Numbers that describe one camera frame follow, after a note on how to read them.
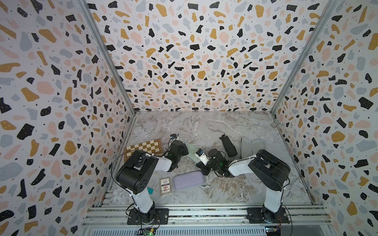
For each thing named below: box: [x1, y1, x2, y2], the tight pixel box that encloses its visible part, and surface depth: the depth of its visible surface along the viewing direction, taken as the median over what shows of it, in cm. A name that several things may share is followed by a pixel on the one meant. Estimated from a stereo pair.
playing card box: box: [159, 177, 172, 195], surface depth 84 cm
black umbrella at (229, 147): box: [219, 134, 238, 158], surface depth 102 cm
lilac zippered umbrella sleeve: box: [173, 170, 205, 191], surface depth 84 cm
